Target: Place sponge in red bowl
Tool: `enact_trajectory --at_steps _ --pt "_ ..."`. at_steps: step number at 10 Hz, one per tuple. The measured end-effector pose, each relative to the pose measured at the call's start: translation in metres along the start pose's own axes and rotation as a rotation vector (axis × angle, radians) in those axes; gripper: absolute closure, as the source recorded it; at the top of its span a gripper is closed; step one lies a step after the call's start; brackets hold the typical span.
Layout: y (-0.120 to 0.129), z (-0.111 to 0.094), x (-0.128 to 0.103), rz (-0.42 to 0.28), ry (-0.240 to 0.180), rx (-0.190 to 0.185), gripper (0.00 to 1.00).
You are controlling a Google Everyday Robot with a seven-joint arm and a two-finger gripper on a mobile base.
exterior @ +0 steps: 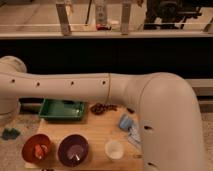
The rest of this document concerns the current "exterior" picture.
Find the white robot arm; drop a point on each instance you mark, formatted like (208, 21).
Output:
(170, 120)

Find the purple bowl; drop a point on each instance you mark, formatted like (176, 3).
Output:
(73, 150)

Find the red bowl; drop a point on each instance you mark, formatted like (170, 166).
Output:
(29, 147)

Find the white cup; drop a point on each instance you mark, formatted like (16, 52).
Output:
(114, 150)

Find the green plastic tray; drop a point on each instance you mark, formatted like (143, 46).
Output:
(62, 110)

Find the blue white cloth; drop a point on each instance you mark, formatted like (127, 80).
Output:
(133, 136)

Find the metal frame post right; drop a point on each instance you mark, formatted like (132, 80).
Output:
(126, 10)

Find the metal frame post left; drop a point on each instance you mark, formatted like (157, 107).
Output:
(63, 18)

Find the black machine in background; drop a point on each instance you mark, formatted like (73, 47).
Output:
(170, 12)

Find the metal frame post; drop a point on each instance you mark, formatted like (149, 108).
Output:
(126, 10)
(63, 18)

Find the orange object in red bowl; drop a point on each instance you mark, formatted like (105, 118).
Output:
(40, 151)

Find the dark grape bunch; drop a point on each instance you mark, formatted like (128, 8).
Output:
(99, 109)

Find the blue sponge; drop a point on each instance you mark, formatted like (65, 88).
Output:
(125, 122)

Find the wooden board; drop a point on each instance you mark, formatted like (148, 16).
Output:
(98, 130)

